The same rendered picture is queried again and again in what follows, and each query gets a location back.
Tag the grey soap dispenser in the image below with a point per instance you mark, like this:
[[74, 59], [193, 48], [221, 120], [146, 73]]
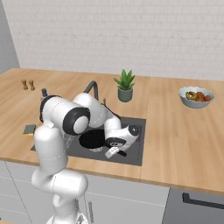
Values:
[[44, 93]]

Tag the grey dishwasher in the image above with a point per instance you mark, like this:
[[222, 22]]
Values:
[[186, 213]]

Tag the white drawer front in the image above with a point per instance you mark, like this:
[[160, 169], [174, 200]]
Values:
[[131, 189]]

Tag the white cupboard run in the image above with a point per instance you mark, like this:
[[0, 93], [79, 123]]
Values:
[[14, 192]]

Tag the green and yellow sponge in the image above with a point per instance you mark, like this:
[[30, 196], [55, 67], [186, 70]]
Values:
[[29, 130]]

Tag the green plant in grey pot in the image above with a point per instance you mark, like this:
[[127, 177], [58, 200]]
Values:
[[125, 92]]

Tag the black pan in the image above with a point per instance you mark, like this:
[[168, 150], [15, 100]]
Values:
[[91, 139]]

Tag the white cupboard door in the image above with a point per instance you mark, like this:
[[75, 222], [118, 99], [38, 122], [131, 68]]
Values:
[[128, 213]]

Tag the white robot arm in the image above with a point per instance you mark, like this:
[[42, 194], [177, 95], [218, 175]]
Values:
[[49, 145]]

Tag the dark grey tap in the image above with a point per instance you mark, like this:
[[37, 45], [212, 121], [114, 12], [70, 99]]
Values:
[[92, 85]]

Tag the dark grey sink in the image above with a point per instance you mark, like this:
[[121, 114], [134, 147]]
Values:
[[132, 151]]

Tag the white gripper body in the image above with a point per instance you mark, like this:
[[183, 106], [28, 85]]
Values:
[[112, 152]]

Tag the brown wooden shaker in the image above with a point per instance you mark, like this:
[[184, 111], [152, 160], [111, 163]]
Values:
[[24, 85], [31, 85]]

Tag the grey bowl of fruit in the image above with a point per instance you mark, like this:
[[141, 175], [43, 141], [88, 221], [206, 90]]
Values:
[[194, 100]]

